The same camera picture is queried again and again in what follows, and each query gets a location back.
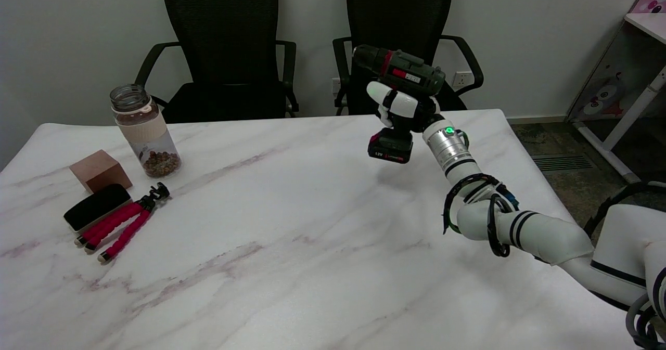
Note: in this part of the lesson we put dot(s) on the green red power screwdriver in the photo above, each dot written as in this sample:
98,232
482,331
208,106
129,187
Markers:
411,73

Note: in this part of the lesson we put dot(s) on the red flexible mini tripod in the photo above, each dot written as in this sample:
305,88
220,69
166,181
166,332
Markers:
122,224

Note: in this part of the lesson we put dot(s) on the white desk with side panel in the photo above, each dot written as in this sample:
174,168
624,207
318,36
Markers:
624,121

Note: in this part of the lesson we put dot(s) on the black whiteboard eraser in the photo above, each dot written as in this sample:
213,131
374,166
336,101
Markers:
96,206

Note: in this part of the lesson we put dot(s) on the white wall socket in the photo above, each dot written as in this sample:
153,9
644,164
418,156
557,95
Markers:
462,79
335,85

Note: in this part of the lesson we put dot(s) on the floor vent grille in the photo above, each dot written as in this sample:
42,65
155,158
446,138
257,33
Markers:
562,163

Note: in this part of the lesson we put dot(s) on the black mesh office chair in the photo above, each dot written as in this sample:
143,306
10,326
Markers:
223,53
400,17

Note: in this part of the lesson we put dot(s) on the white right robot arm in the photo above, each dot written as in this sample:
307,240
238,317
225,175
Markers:
541,230

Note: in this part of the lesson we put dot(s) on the brown wooden block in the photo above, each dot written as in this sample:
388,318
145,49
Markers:
99,172

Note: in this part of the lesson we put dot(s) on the glass jar with nuts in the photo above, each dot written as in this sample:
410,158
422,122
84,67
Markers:
148,137

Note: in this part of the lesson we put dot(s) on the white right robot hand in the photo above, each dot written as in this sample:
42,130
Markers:
400,105

